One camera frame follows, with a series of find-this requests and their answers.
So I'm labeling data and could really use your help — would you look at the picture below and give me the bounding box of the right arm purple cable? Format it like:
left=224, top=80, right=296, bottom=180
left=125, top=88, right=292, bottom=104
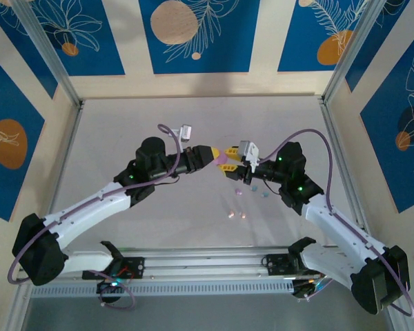
left=258, top=129, right=414, bottom=318

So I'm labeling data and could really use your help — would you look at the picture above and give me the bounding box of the black controller board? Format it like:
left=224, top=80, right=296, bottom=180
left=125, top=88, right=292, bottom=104
left=291, top=278, right=327, bottom=301
left=96, top=278, right=125, bottom=304

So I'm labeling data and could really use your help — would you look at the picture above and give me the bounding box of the purple cable loop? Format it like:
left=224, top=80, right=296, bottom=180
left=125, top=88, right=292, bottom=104
left=97, top=270, right=138, bottom=310

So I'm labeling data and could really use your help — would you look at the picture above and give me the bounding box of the grey slotted cable duct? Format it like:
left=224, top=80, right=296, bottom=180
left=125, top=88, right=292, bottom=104
left=30, top=279, right=295, bottom=298

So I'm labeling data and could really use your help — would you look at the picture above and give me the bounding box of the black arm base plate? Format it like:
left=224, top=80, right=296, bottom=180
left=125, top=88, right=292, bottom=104
left=81, top=257, right=146, bottom=281
left=263, top=253, right=299, bottom=277

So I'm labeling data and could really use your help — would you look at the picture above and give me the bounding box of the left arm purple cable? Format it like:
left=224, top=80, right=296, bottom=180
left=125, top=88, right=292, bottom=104
left=7, top=123, right=182, bottom=285

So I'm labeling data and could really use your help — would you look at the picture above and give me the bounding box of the aluminium side rail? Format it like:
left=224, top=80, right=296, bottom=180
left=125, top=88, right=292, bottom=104
left=5, top=101, right=86, bottom=331
left=319, top=96, right=414, bottom=331

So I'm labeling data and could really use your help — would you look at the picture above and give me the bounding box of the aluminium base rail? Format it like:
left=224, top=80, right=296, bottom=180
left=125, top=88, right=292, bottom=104
left=17, top=245, right=394, bottom=287

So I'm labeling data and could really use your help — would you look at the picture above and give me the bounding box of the aluminium frame post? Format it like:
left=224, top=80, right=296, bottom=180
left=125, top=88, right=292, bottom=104
left=322, top=0, right=412, bottom=104
left=10, top=0, right=84, bottom=108

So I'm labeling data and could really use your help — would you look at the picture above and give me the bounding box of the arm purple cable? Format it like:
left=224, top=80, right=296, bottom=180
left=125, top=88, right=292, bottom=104
left=7, top=123, right=182, bottom=285
left=258, top=129, right=414, bottom=318

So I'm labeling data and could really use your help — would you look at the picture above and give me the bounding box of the blue floral wall poster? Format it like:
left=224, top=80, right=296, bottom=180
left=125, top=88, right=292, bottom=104
left=139, top=0, right=262, bottom=74
left=0, top=5, right=59, bottom=100
left=0, top=48, right=46, bottom=222
left=30, top=0, right=126, bottom=77
left=277, top=0, right=377, bottom=73
left=359, top=32, right=414, bottom=214
left=344, top=0, right=414, bottom=93

